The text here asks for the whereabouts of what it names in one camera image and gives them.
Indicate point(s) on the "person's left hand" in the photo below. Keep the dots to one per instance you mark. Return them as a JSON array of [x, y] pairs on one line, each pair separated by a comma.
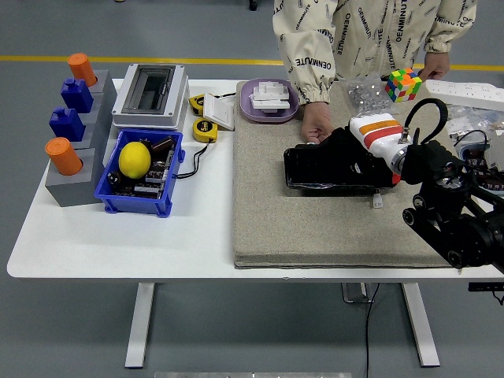
[[437, 65]]

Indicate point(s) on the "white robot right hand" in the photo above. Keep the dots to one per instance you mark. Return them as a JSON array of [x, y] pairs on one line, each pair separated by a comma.
[[382, 136]]

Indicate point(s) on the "person's right hand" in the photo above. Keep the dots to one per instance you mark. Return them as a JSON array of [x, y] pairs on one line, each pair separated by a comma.
[[317, 122]]

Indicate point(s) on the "black rag red tag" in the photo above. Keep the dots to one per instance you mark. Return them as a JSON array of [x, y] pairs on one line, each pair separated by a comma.
[[342, 153]]

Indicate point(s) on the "white switch plate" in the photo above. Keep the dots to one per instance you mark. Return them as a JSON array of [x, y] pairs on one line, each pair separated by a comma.
[[218, 112]]

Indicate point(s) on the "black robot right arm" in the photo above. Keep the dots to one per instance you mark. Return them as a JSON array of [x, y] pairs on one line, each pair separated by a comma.
[[453, 232]]

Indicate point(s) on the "white power strip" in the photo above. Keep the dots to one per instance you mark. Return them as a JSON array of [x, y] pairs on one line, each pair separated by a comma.
[[465, 92]]

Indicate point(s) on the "colourful puzzle cube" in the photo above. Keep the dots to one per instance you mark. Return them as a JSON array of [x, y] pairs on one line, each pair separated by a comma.
[[402, 84]]

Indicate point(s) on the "clear bag metal nuts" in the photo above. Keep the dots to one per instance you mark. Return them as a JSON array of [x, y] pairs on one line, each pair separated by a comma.
[[366, 96]]

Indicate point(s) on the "clear bags of washers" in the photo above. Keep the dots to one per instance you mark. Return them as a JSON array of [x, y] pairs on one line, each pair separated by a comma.
[[468, 116]]

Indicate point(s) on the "white plug connector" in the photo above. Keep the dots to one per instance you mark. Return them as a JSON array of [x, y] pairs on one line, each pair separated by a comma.
[[378, 202]]

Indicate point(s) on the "purple tray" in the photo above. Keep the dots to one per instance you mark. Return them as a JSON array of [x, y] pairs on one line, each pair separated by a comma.
[[249, 112]]

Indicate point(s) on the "person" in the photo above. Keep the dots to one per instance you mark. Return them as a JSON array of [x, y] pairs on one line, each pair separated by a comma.
[[374, 35]]

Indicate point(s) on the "circuit boards with capacitors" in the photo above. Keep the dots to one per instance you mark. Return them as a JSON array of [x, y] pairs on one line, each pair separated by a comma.
[[478, 161]]

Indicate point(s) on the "grey circuit breaker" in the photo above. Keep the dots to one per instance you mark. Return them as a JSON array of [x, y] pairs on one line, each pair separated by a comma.
[[497, 151]]

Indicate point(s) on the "beige mat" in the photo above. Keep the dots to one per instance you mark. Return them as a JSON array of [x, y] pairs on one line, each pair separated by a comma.
[[315, 232]]

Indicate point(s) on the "yellow tape measure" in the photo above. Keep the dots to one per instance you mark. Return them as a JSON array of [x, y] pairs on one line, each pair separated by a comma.
[[195, 103], [204, 130]]

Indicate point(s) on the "black chair wheel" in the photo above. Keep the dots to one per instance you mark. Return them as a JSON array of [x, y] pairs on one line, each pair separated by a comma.
[[253, 4]]

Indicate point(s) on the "brown cylinder capacitor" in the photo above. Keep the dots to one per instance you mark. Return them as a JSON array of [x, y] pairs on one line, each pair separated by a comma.
[[162, 143]]

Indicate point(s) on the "dark circuit board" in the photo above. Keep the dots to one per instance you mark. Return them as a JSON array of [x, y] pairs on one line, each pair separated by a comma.
[[152, 177]]

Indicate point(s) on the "yellow lemon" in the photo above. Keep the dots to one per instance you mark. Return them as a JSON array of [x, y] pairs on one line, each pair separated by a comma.
[[134, 160]]

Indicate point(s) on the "white table leg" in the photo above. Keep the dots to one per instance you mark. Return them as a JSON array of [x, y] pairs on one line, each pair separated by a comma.
[[138, 330], [419, 327]]

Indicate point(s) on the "blue plastic bin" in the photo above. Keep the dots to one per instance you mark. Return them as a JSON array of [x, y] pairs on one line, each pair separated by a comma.
[[132, 204]]

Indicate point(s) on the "black round capacitor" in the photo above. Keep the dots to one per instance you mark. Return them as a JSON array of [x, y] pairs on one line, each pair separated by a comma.
[[114, 178]]

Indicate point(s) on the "orange cylinder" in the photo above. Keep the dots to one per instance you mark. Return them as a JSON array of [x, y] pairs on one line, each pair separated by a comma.
[[64, 157], [81, 69]]

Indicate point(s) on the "blue block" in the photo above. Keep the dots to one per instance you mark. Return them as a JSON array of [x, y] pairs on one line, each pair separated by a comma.
[[67, 124], [76, 95]]

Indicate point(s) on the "grey stepped holder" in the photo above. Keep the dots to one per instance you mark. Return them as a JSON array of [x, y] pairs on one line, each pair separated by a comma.
[[71, 191]]

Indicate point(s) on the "white switch parts stack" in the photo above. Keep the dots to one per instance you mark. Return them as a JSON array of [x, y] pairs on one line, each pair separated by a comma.
[[270, 98]]

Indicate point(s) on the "metal floor bracket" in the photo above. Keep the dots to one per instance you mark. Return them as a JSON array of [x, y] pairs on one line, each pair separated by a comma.
[[356, 293]]

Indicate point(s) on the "grey white enclosure box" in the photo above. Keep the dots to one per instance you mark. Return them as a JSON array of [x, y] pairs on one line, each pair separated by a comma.
[[130, 121]]

